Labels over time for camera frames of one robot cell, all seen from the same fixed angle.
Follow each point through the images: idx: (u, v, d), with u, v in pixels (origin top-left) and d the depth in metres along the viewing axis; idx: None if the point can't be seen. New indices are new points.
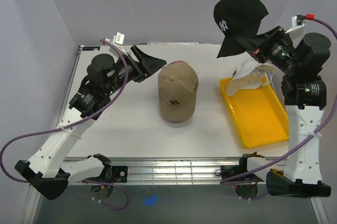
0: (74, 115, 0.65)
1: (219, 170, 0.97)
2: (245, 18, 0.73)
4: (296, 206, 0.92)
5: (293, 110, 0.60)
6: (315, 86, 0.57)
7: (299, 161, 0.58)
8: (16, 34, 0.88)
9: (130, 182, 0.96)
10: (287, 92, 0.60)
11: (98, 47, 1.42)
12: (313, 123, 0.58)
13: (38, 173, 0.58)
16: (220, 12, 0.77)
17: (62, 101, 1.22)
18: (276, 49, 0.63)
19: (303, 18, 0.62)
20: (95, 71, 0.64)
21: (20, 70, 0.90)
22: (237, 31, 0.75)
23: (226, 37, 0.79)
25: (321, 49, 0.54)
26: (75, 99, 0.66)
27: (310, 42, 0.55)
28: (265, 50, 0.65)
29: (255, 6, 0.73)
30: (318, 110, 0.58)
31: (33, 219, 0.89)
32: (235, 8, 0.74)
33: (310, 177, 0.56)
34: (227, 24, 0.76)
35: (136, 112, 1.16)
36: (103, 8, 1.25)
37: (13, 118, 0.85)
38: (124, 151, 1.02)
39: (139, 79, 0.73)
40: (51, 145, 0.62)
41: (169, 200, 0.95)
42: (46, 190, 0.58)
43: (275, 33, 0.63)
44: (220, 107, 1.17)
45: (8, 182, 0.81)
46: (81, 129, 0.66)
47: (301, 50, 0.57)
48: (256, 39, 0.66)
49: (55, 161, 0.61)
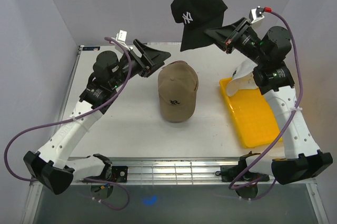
0: (83, 106, 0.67)
1: (219, 170, 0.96)
2: (208, 10, 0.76)
4: (297, 205, 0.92)
5: (270, 96, 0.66)
6: (281, 71, 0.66)
7: (294, 136, 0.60)
8: (17, 34, 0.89)
9: (130, 182, 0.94)
10: (259, 81, 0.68)
11: (98, 47, 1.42)
12: (291, 101, 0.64)
13: (49, 162, 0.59)
16: (182, 4, 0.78)
17: (62, 101, 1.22)
18: (246, 39, 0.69)
19: (263, 10, 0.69)
20: (100, 68, 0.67)
21: (20, 69, 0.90)
22: (202, 23, 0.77)
23: (191, 30, 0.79)
25: (284, 43, 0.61)
26: (85, 93, 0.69)
27: (274, 35, 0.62)
28: (235, 41, 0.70)
29: (216, 0, 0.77)
30: (289, 88, 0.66)
31: (33, 220, 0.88)
32: (197, 1, 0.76)
33: (309, 148, 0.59)
34: (192, 17, 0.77)
35: (136, 111, 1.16)
36: (103, 9, 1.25)
37: (13, 118, 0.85)
38: (125, 152, 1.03)
39: (145, 73, 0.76)
40: (62, 135, 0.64)
41: (169, 200, 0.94)
42: (56, 180, 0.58)
43: (242, 25, 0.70)
44: (220, 107, 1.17)
45: (8, 182, 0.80)
46: (89, 122, 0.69)
47: (267, 44, 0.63)
48: (224, 31, 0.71)
49: (65, 151, 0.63)
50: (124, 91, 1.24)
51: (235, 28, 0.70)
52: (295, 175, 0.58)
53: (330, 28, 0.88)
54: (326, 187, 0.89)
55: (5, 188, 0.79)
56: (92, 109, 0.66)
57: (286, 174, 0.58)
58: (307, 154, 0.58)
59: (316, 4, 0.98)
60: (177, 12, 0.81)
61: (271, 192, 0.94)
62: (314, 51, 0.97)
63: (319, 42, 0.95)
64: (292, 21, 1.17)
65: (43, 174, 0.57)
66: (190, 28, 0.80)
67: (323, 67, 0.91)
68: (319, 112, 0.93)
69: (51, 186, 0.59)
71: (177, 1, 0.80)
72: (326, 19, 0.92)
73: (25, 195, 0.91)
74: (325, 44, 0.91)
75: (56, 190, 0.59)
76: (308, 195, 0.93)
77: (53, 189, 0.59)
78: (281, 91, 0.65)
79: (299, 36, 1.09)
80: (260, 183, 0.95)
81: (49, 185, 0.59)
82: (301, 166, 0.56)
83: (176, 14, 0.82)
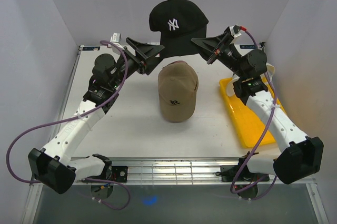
0: (87, 104, 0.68)
1: (219, 170, 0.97)
2: (192, 21, 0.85)
4: (297, 205, 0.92)
5: (251, 102, 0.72)
6: (256, 82, 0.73)
7: (281, 128, 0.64)
8: (16, 33, 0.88)
9: (130, 182, 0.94)
10: (239, 92, 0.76)
11: (98, 47, 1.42)
12: (269, 101, 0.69)
13: (55, 157, 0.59)
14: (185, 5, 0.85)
16: (168, 12, 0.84)
17: (62, 101, 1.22)
18: (229, 52, 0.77)
19: (238, 28, 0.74)
20: (99, 72, 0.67)
21: (20, 70, 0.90)
22: (186, 32, 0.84)
23: (176, 37, 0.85)
25: (261, 66, 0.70)
26: (88, 93, 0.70)
27: (254, 58, 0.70)
28: (221, 53, 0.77)
29: (198, 15, 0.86)
30: (265, 92, 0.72)
31: (33, 220, 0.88)
32: (184, 12, 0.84)
33: (296, 136, 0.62)
34: (178, 24, 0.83)
35: (136, 111, 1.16)
36: (103, 8, 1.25)
37: (13, 117, 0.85)
38: (125, 152, 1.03)
39: (142, 69, 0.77)
40: (67, 132, 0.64)
41: (169, 200, 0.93)
42: (61, 176, 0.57)
43: (226, 38, 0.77)
44: (220, 108, 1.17)
45: (7, 183, 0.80)
46: (92, 121, 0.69)
47: (246, 66, 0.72)
48: (210, 42, 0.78)
49: (70, 148, 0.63)
50: (124, 91, 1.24)
51: (219, 40, 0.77)
52: (297, 167, 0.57)
53: (330, 29, 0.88)
54: (326, 187, 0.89)
55: (5, 187, 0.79)
56: (95, 107, 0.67)
57: (287, 167, 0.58)
58: (297, 141, 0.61)
59: (316, 4, 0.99)
60: (159, 19, 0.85)
61: (270, 192, 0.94)
62: (314, 51, 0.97)
63: (318, 42, 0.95)
64: (291, 21, 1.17)
65: (49, 169, 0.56)
66: (173, 35, 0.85)
67: (323, 67, 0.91)
68: (319, 112, 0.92)
69: (54, 184, 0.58)
71: (161, 8, 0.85)
72: (324, 19, 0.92)
73: (25, 195, 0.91)
74: (325, 44, 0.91)
75: (59, 189, 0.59)
76: (308, 195, 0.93)
77: (56, 187, 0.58)
78: (258, 95, 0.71)
79: (299, 36, 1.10)
80: (260, 183, 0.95)
81: (52, 183, 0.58)
82: (293, 150, 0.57)
83: (156, 20, 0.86)
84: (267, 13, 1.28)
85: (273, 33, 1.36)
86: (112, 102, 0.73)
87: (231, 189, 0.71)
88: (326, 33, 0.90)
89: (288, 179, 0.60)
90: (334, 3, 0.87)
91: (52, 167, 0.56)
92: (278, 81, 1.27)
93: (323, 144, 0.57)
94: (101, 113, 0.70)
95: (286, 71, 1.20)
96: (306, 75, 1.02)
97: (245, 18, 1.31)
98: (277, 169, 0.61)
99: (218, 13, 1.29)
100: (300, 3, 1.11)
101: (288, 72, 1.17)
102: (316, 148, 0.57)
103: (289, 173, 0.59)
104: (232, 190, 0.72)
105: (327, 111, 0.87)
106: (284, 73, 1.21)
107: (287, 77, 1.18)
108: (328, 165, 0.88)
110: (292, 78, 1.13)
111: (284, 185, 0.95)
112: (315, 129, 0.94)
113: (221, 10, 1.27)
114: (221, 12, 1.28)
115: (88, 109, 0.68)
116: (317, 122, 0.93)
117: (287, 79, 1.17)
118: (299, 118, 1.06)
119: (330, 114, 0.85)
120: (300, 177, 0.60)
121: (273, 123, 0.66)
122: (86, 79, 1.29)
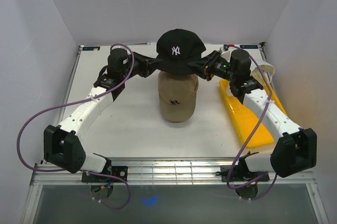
0: (98, 90, 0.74)
1: (219, 170, 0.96)
2: (192, 49, 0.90)
4: (296, 205, 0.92)
5: (247, 100, 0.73)
6: (251, 81, 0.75)
7: (275, 121, 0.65)
8: (16, 33, 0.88)
9: (130, 182, 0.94)
10: (235, 92, 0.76)
11: (98, 47, 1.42)
12: (264, 98, 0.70)
13: (71, 131, 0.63)
14: (189, 34, 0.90)
16: (174, 40, 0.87)
17: (63, 100, 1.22)
18: (218, 65, 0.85)
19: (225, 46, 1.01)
20: (114, 59, 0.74)
21: (21, 70, 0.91)
22: (182, 60, 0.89)
23: (176, 61, 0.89)
25: (245, 59, 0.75)
26: (99, 81, 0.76)
27: (237, 55, 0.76)
28: (210, 69, 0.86)
29: (198, 45, 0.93)
30: (260, 90, 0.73)
31: (33, 220, 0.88)
32: (186, 40, 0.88)
33: (290, 128, 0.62)
34: (180, 52, 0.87)
35: (136, 110, 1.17)
36: (103, 8, 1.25)
37: (15, 117, 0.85)
38: (124, 152, 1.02)
39: (145, 71, 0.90)
40: (81, 111, 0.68)
41: (169, 200, 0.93)
42: (74, 151, 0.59)
43: (213, 56, 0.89)
44: (220, 108, 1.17)
45: (7, 183, 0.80)
46: (103, 103, 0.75)
47: (233, 63, 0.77)
48: (202, 61, 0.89)
49: (83, 125, 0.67)
50: (124, 91, 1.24)
51: (209, 58, 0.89)
52: (293, 159, 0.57)
53: (330, 28, 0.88)
54: (325, 187, 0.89)
55: (5, 187, 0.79)
56: (106, 91, 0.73)
57: (284, 159, 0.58)
58: (290, 132, 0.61)
59: (315, 4, 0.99)
60: (165, 44, 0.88)
61: (270, 192, 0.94)
62: (314, 51, 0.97)
63: (317, 42, 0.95)
64: (290, 21, 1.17)
65: (65, 143, 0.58)
66: (173, 60, 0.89)
67: (323, 66, 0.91)
68: (319, 112, 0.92)
69: (67, 161, 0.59)
71: (168, 34, 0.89)
72: (324, 19, 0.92)
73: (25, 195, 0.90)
74: (324, 45, 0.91)
75: (71, 167, 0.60)
76: (308, 195, 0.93)
77: (69, 164, 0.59)
78: (254, 93, 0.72)
79: (298, 37, 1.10)
80: (260, 183, 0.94)
81: (65, 159, 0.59)
82: (289, 140, 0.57)
83: (161, 45, 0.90)
84: (267, 13, 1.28)
85: (273, 33, 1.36)
86: (119, 91, 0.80)
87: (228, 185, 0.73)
88: (326, 33, 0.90)
89: (283, 172, 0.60)
90: (333, 3, 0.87)
91: (68, 142, 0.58)
92: (277, 81, 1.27)
93: (316, 134, 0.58)
94: (110, 99, 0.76)
95: (285, 71, 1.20)
96: (306, 77, 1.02)
97: (245, 18, 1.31)
98: (275, 163, 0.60)
99: (218, 13, 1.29)
100: (299, 3, 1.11)
101: (288, 72, 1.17)
102: (309, 139, 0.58)
103: (284, 165, 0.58)
104: (229, 187, 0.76)
105: (328, 110, 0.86)
106: (284, 73, 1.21)
107: (287, 77, 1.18)
108: (327, 165, 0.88)
110: (291, 77, 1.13)
111: (285, 185, 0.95)
112: (315, 129, 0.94)
113: (221, 10, 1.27)
114: (221, 12, 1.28)
115: (100, 93, 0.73)
116: (317, 121, 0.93)
117: (287, 79, 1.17)
118: (299, 118, 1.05)
119: (330, 114, 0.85)
120: (296, 171, 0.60)
121: (267, 116, 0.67)
122: (86, 79, 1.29)
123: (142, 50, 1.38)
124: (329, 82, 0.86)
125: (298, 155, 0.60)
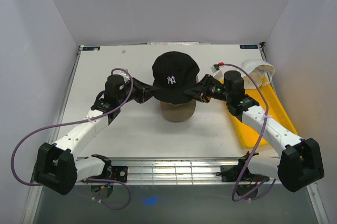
0: (95, 113, 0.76)
1: (219, 170, 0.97)
2: (187, 74, 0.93)
4: (296, 206, 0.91)
5: (245, 116, 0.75)
6: (247, 99, 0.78)
7: (276, 134, 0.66)
8: (16, 33, 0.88)
9: (130, 182, 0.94)
10: (233, 111, 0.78)
11: (98, 47, 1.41)
12: (261, 113, 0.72)
13: (67, 150, 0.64)
14: (182, 59, 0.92)
16: (168, 68, 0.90)
17: (62, 101, 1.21)
18: (212, 88, 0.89)
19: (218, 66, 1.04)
20: (111, 85, 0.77)
21: (20, 70, 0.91)
22: (179, 87, 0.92)
23: (174, 88, 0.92)
25: (239, 78, 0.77)
26: (96, 104, 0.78)
27: (230, 75, 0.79)
28: (206, 92, 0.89)
29: (192, 68, 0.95)
30: (257, 106, 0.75)
31: (33, 220, 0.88)
32: (180, 66, 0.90)
33: (291, 139, 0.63)
34: (176, 80, 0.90)
35: (135, 111, 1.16)
36: (103, 8, 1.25)
37: (15, 118, 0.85)
38: (124, 152, 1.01)
39: (141, 98, 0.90)
40: (77, 131, 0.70)
41: (169, 200, 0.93)
42: (68, 170, 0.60)
43: (206, 79, 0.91)
44: (220, 108, 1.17)
45: (7, 183, 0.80)
46: (99, 127, 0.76)
47: (227, 83, 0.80)
48: (197, 87, 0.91)
49: (79, 144, 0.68)
50: None
51: (202, 82, 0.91)
52: (299, 170, 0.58)
53: (330, 28, 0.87)
54: (325, 188, 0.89)
55: (6, 187, 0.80)
56: (102, 113, 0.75)
57: (291, 171, 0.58)
58: (293, 144, 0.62)
59: (316, 4, 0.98)
60: (161, 73, 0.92)
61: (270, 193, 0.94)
62: (314, 51, 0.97)
63: (318, 42, 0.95)
64: (291, 21, 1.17)
65: (59, 161, 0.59)
66: (170, 87, 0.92)
67: (323, 66, 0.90)
68: (319, 112, 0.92)
69: (59, 181, 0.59)
71: (161, 63, 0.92)
72: (324, 19, 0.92)
73: (25, 195, 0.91)
74: (324, 45, 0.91)
75: (61, 187, 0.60)
76: (308, 195, 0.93)
77: (61, 184, 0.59)
78: (251, 109, 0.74)
79: (299, 36, 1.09)
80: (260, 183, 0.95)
81: (57, 177, 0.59)
82: (291, 152, 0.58)
83: (158, 72, 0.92)
84: (267, 13, 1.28)
85: (273, 33, 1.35)
86: (116, 114, 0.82)
87: (233, 196, 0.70)
88: (327, 32, 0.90)
89: (292, 185, 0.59)
90: (333, 3, 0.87)
91: (63, 160, 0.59)
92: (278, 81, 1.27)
93: (317, 143, 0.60)
94: (106, 121, 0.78)
95: (285, 72, 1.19)
96: (306, 78, 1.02)
97: (246, 17, 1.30)
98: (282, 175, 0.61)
99: (218, 13, 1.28)
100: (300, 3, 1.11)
101: (288, 73, 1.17)
102: (311, 149, 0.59)
103: (291, 178, 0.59)
104: (234, 199, 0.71)
105: (328, 110, 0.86)
106: (283, 74, 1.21)
107: (287, 78, 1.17)
108: (326, 166, 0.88)
110: (291, 78, 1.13)
111: None
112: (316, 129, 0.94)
113: (221, 9, 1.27)
114: (221, 12, 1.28)
115: (97, 115, 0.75)
116: (317, 121, 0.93)
117: (287, 80, 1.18)
118: (300, 120, 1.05)
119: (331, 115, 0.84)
120: (306, 183, 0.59)
121: (267, 130, 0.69)
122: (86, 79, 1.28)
123: (142, 50, 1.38)
124: (330, 82, 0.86)
125: (305, 166, 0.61)
